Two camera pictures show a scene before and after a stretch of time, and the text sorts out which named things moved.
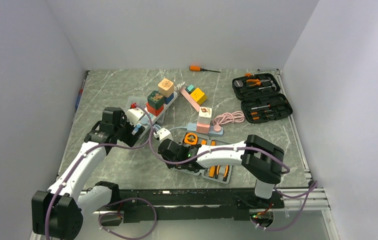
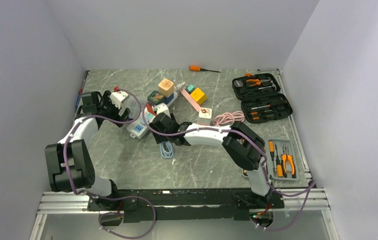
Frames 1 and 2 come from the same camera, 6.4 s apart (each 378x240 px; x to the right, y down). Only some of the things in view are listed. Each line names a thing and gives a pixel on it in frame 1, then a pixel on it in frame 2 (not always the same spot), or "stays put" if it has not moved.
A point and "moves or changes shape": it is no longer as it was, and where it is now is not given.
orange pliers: (214, 170) to (283, 159)
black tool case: (262, 102) stays put
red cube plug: (153, 111) stays put
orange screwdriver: (198, 68) stays put
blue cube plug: (168, 99) stays put
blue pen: (79, 95) stays put
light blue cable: (170, 129) moves or changes shape
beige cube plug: (166, 87) stays put
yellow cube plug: (199, 96) stays put
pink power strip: (194, 103) stays put
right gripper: (171, 165) to (159, 138)
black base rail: (194, 205) stays put
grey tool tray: (222, 174) to (281, 160)
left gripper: (129, 139) to (106, 100)
